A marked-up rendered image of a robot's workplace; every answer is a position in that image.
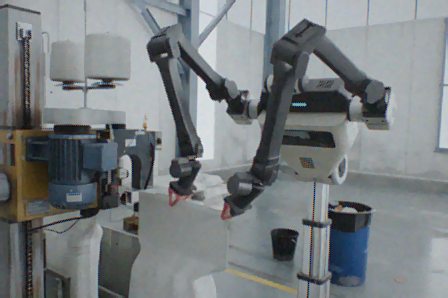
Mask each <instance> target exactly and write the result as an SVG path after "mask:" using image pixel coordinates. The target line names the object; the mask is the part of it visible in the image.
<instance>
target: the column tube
mask: <svg viewBox="0 0 448 298"><path fill-rule="evenodd" d="M17 22H24V23H27V24H32V30H33V43H30V53H31V59H30V62H31V65H30V109H31V114H30V117H31V123H30V126H31V131H34V130H42V73H41V15H39V14H37V13H30V12H28V11H22V10H19V9H13V8H10V7H5V8H3V9H0V69H1V97H0V131H24V73H23V71H24V68H23V61H24V59H23V52H24V49H23V42H24V41H18V40H17ZM0 164H2V165H9V166H15V144H7V143H3V142H0ZM25 223H26V221H22V222H20V223H16V222H15V221H13V220H12V219H9V218H7V217H5V216H1V215H0V298H26V229H25ZM42 225H43V218H39V219H32V227H33V228H35V227H40V226H42ZM35 231H39V233H33V238H32V240H33V246H32V249H33V255H32V257H33V264H32V265H33V272H32V274H33V298H44V296H43V228H41V229H36V230H35Z"/></svg>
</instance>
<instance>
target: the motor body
mask: <svg viewBox="0 0 448 298"><path fill-rule="evenodd" d="M49 138H50V139H48V178H50V179H52V181H51V182H49V201H50V204H51V205H52V206H53V207H54V208H58V209H62V210H76V209H81V208H87V207H89V206H91V205H92V204H93V203H94V201H95V199H96V188H97V187H96V181H95V180H93V173H94V172H96V171H92V170H84V169H83V166H82V148H83V146H84V144H93V143H96V139H95V138H96V135H95V134H91V133H76V134H69V133H50V134H49Z"/></svg>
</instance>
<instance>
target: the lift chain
mask: <svg viewBox="0 0 448 298"><path fill-rule="evenodd" d="M26 41H27V42H26ZM26 45H27V46H28V47H26ZM23 49H24V52H23V59H24V61H23V68H24V71H23V73H24V131H31V126H30V123H31V117H30V114H31V109H30V65H31V62H30V59H31V53H30V39H29V37H28V38H26V37H25V38H24V42H23ZM26 50H27V52H26ZM26 55H28V56H26ZM26 59H27V61H26ZM26 64H28V66H26ZM26 69H27V70H26ZM26 73H28V75H26ZM26 78H27V79H26ZM26 82H28V84H26ZM26 87H28V88H26ZM26 92H28V93H26ZM27 97H28V98H27ZM26 101H28V103H26ZM27 105H28V107H27ZM26 110H28V111H26ZM27 114H28V116H27ZM26 119H28V120H26ZM27 124H28V125H27ZM27 128H28V130H27ZM28 221H29V223H28ZM28 221H26V223H25V229H26V298H33V274H32V272H33V265H32V264H33V257H32V255H33V249H32V246H33V240H32V238H33V232H31V233H29V232H28V230H29V229H33V227H32V220H28ZM28 225H30V227H28ZM28 234H30V236H28ZM28 238H29V240H28ZM28 243H30V244H28ZM28 247H29V249H28ZM29 251H30V253H28V252H29ZM28 256H30V257H28ZM28 260H30V261H28ZM29 264H30V266H29ZM29 268H30V270H28V269H29ZM29 273H30V274H29ZM29 277H30V279H28V278H29ZM29 281H30V283H29ZM28 286H30V287H28ZM29 290H30V291H29ZM29 294H30V296H28V295H29Z"/></svg>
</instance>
